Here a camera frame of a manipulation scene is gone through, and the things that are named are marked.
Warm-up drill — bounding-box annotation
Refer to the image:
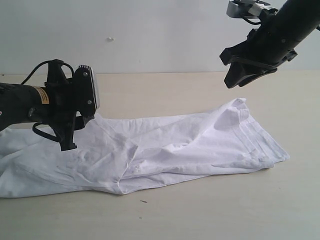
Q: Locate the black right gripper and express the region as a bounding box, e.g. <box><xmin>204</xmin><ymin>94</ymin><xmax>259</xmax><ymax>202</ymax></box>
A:
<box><xmin>219</xmin><ymin>14</ymin><xmax>299</xmax><ymax>88</ymax></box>

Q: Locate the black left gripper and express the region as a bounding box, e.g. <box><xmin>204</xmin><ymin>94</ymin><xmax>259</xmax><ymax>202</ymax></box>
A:
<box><xmin>29</xmin><ymin>59</ymin><xmax>95</xmax><ymax>151</ymax></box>

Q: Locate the white t-shirt red lettering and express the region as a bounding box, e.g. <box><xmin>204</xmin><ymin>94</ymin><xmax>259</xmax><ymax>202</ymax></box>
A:
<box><xmin>0</xmin><ymin>98</ymin><xmax>289</xmax><ymax>198</ymax></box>

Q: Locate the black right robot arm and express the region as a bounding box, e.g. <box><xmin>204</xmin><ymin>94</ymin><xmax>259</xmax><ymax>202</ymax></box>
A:
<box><xmin>219</xmin><ymin>0</ymin><xmax>320</xmax><ymax>89</ymax></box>

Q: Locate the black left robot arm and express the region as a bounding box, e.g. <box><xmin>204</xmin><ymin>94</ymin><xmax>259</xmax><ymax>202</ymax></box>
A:
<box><xmin>0</xmin><ymin>59</ymin><xmax>100</xmax><ymax>151</ymax></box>

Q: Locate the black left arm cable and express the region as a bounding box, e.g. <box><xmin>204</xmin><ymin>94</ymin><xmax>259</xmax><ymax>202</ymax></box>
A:
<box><xmin>19</xmin><ymin>59</ymin><xmax>76</xmax><ymax>143</ymax></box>

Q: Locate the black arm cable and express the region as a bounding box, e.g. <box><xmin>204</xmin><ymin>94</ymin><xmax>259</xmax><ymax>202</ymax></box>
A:
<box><xmin>19</xmin><ymin>59</ymin><xmax>76</xmax><ymax>143</ymax></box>
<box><xmin>241</xmin><ymin>16</ymin><xmax>263</xmax><ymax>26</ymax></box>

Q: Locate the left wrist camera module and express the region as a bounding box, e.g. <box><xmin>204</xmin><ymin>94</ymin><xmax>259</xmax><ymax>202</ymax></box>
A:
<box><xmin>72</xmin><ymin>65</ymin><xmax>100</xmax><ymax>118</ymax></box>

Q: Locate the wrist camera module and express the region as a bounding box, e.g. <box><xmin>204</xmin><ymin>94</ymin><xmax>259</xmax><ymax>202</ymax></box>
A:
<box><xmin>72</xmin><ymin>65</ymin><xmax>100</xmax><ymax>118</ymax></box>
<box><xmin>226</xmin><ymin>0</ymin><xmax>278</xmax><ymax>19</ymax></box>

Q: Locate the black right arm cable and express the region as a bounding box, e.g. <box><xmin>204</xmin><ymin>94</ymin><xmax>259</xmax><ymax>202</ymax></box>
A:
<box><xmin>241</xmin><ymin>16</ymin><xmax>263</xmax><ymax>26</ymax></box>

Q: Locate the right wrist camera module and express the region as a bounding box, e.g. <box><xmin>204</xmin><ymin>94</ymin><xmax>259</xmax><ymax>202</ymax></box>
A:
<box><xmin>226</xmin><ymin>0</ymin><xmax>278</xmax><ymax>19</ymax></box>

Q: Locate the small white wall fixture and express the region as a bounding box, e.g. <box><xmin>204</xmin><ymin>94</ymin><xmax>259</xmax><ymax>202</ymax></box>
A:
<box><xmin>106</xmin><ymin>37</ymin><xmax>114</xmax><ymax>42</ymax></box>

